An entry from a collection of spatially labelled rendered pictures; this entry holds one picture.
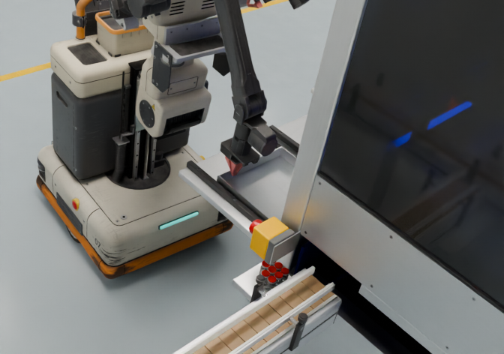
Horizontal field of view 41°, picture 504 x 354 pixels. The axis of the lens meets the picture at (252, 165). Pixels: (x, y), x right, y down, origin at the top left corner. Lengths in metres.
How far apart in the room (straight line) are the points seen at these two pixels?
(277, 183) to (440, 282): 0.71
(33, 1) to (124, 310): 2.61
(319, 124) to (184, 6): 0.90
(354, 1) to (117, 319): 1.74
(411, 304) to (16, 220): 1.99
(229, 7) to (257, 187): 0.54
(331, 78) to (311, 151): 0.19
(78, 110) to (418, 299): 1.55
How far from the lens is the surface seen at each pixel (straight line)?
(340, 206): 1.53
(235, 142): 1.87
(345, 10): 1.36
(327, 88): 1.43
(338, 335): 1.74
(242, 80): 1.76
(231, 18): 1.74
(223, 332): 1.51
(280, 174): 2.03
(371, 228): 1.49
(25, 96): 3.84
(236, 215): 1.87
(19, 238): 3.02
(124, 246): 2.66
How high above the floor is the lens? 2.14
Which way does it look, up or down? 38 degrees down
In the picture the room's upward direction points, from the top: 11 degrees clockwise
